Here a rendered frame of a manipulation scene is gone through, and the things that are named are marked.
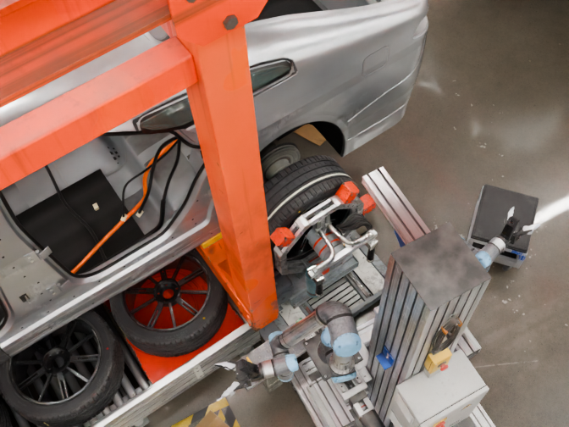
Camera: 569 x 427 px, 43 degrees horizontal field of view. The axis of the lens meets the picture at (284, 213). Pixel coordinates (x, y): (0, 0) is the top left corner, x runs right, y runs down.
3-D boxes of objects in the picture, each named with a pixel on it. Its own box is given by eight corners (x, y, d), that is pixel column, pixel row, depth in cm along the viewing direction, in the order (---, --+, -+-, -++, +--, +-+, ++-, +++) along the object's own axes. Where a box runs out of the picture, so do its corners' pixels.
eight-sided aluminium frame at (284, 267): (353, 228, 418) (358, 179, 371) (360, 236, 415) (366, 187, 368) (276, 279, 404) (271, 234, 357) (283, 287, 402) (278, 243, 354)
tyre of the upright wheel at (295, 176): (220, 218, 369) (261, 251, 429) (245, 251, 359) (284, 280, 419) (320, 135, 367) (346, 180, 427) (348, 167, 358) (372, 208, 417)
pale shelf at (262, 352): (295, 324, 408) (295, 322, 405) (312, 347, 401) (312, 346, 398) (230, 367, 397) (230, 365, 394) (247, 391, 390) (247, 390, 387)
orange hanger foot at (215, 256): (215, 228, 428) (207, 199, 398) (264, 295, 406) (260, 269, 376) (190, 243, 424) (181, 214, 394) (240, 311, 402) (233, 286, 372)
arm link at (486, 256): (470, 262, 340) (473, 253, 333) (485, 247, 344) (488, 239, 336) (483, 273, 337) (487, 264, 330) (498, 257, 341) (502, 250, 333)
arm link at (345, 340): (348, 352, 347) (353, 310, 299) (357, 382, 340) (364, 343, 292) (324, 358, 346) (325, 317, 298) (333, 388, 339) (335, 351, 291)
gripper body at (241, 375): (239, 390, 315) (265, 383, 316) (236, 381, 308) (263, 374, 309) (235, 374, 319) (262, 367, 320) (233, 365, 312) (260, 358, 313)
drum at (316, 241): (325, 230, 396) (326, 218, 383) (349, 258, 387) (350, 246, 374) (305, 243, 392) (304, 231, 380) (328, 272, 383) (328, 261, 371)
